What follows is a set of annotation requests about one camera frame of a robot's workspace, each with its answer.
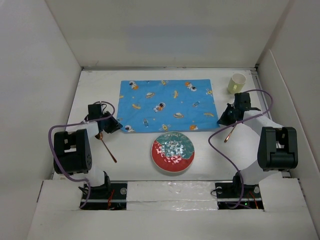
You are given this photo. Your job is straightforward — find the blue space print cloth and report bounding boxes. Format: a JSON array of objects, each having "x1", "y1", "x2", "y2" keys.
[{"x1": 117, "y1": 79, "x2": 219, "y2": 133}]

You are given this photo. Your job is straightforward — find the red and teal plate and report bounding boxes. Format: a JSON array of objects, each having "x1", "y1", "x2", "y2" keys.
[{"x1": 151, "y1": 131, "x2": 195, "y2": 174}]

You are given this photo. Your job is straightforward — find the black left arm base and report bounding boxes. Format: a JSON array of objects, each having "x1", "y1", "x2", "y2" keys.
[{"x1": 78, "y1": 171, "x2": 128, "y2": 211}]

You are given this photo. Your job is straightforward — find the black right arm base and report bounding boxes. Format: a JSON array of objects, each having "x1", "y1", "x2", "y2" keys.
[{"x1": 210, "y1": 175, "x2": 264, "y2": 210}]

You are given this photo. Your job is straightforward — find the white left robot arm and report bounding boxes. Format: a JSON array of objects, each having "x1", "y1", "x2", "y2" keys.
[{"x1": 48, "y1": 101, "x2": 224, "y2": 185}]

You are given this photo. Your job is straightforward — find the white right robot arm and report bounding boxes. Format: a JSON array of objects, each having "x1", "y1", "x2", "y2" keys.
[{"x1": 217, "y1": 92, "x2": 298, "y2": 197}]

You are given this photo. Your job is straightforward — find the copper spoon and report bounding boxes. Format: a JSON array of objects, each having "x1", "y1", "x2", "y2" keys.
[{"x1": 95, "y1": 132, "x2": 118, "y2": 163}]

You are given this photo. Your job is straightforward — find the copper fork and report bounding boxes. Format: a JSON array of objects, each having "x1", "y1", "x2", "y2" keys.
[{"x1": 224, "y1": 125, "x2": 236, "y2": 143}]

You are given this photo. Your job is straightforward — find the pale yellow mug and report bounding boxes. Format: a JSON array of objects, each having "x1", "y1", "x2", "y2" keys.
[{"x1": 227, "y1": 73, "x2": 247, "y2": 94}]

